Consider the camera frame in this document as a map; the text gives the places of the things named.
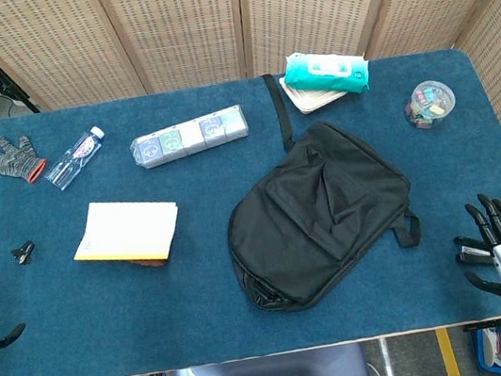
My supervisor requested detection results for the yellow-edged white notebook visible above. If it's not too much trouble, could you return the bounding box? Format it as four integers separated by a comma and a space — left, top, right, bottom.
65, 188, 187, 276

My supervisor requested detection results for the black fabric backpack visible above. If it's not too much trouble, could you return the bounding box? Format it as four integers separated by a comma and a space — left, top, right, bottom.
203, 54, 431, 318

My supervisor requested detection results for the small black binder clip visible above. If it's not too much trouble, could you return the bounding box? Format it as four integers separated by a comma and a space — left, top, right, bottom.
8, 238, 39, 268

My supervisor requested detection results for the grey striped work glove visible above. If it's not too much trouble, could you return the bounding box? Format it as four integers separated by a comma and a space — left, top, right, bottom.
0, 129, 51, 189

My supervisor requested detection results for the blue carpet table mat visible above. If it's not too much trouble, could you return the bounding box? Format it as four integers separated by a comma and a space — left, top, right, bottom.
0, 38, 501, 376

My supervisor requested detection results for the clear plastic water bottle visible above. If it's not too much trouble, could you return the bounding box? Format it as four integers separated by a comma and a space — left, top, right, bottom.
37, 123, 113, 194

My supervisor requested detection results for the rust brown cloth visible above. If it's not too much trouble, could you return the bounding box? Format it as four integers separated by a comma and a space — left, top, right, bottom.
126, 253, 168, 272

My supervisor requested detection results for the clear jar of binder clips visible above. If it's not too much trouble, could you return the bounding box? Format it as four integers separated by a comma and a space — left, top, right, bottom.
400, 75, 461, 133

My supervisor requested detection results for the wrapped pack of tissue boxes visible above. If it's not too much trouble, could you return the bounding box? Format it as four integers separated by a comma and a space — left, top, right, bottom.
126, 102, 253, 172

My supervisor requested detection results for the beige lidded container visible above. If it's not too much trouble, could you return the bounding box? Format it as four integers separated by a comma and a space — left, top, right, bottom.
278, 66, 353, 120

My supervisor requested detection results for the teal wet wipes pack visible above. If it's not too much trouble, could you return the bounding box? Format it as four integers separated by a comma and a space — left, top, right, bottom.
280, 41, 374, 106

